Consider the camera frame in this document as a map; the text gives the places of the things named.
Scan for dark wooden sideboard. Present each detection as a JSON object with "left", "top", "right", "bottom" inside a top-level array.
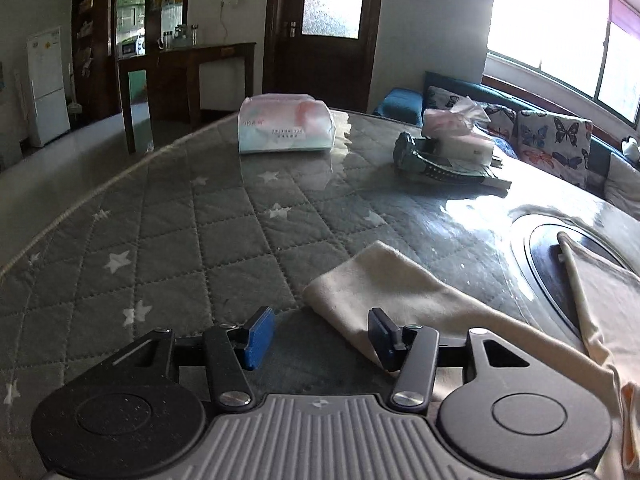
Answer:
[{"left": 117, "top": 42, "right": 257, "bottom": 155}]

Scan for dark wooden glass door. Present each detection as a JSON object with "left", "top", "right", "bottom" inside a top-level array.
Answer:
[{"left": 263, "top": 0, "right": 386, "bottom": 113}]

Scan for flat butterfly print pillow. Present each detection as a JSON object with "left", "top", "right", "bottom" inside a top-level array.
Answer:
[{"left": 426, "top": 85, "right": 519, "bottom": 153}]

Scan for grey quilted star tablecloth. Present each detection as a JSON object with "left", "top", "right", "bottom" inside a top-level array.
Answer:
[{"left": 0, "top": 105, "right": 640, "bottom": 461}]

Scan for grey pillow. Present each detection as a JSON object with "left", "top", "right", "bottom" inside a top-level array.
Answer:
[{"left": 604, "top": 152, "right": 640, "bottom": 221}]

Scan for dark wooden shelf unit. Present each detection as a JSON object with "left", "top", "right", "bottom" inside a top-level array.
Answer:
[{"left": 71, "top": 0, "right": 192, "bottom": 126}]

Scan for window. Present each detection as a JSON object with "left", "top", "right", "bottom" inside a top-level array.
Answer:
[{"left": 485, "top": 0, "right": 640, "bottom": 128}]

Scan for cream garment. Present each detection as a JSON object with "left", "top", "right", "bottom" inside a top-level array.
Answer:
[{"left": 302, "top": 232, "right": 640, "bottom": 480}]

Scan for square butterfly print pillow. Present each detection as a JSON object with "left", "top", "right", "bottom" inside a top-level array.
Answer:
[{"left": 516, "top": 109, "right": 594, "bottom": 189}]

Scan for green kitchen cabinet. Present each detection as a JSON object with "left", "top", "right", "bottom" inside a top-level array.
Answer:
[{"left": 117, "top": 0, "right": 149, "bottom": 31}]

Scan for blue sofa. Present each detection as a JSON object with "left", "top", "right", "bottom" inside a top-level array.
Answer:
[{"left": 372, "top": 71, "right": 640, "bottom": 221}]

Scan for pink tissue pack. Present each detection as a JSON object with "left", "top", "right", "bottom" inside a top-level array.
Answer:
[{"left": 421, "top": 96, "right": 495, "bottom": 166}]

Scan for large white tissue package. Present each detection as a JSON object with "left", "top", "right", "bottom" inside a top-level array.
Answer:
[{"left": 238, "top": 92, "right": 335, "bottom": 156}]

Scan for white refrigerator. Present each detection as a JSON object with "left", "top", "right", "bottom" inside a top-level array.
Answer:
[{"left": 26, "top": 26, "right": 72, "bottom": 148}]

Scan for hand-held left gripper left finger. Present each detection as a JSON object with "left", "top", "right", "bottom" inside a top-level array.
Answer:
[{"left": 111, "top": 306, "right": 277, "bottom": 409}]

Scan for round black induction hotplate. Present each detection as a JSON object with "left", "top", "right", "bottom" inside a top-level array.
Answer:
[{"left": 510, "top": 210, "right": 640, "bottom": 346}]

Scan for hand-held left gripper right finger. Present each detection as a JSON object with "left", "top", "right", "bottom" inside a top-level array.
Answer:
[{"left": 367, "top": 307, "right": 543, "bottom": 409}]

